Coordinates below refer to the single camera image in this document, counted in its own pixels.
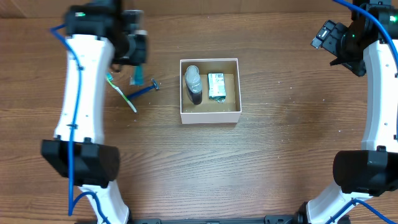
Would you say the teal toothpaste tube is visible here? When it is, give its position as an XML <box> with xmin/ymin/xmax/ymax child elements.
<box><xmin>129</xmin><ymin>65</ymin><xmax>144</xmax><ymax>86</ymax></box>

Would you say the dark soap pump bottle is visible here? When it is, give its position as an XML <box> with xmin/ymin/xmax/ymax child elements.
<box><xmin>185</xmin><ymin>65</ymin><xmax>203</xmax><ymax>105</ymax></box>

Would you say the green soap bar package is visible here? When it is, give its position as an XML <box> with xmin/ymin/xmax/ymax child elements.
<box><xmin>208</xmin><ymin>73</ymin><xmax>226</xmax><ymax>103</ymax></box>

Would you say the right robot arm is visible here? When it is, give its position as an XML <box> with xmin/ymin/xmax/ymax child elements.
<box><xmin>285</xmin><ymin>1</ymin><xmax>397</xmax><ymax>223</ymax></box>

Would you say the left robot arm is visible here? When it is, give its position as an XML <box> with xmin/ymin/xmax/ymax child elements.
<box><xmin>41</xmin><ymin>0</ymin><xmax>147</xmax><ymax>223</ymax></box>

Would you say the green white toothbrush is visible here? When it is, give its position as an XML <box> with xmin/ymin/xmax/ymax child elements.
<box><xmin>106</xmin><ymin>73</ymin><xmax>137</xmax><ymax>113</ymax></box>

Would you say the blue disposable razor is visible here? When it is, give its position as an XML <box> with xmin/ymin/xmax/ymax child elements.
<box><xmin>127</xmin><ymin>78</ymin><xmax>160</xmax><ymax>100</ymax></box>

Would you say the pink cardboard box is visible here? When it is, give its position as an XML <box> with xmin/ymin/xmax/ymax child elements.
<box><xmin>180</xmin><ymin>58</ymin><xmax>242</xmax><ymax>124</ymax></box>

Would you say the right blue cable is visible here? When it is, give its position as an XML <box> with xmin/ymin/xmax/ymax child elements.
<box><xmin>332</xmin><ymin>0</ymin><xmax>398</xmax><ymax>63</ymax></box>

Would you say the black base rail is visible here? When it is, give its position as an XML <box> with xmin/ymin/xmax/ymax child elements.
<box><xmin>129</xmin><ymin>215</ymin><xmax>295</xmax><ymax>224</ymax></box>

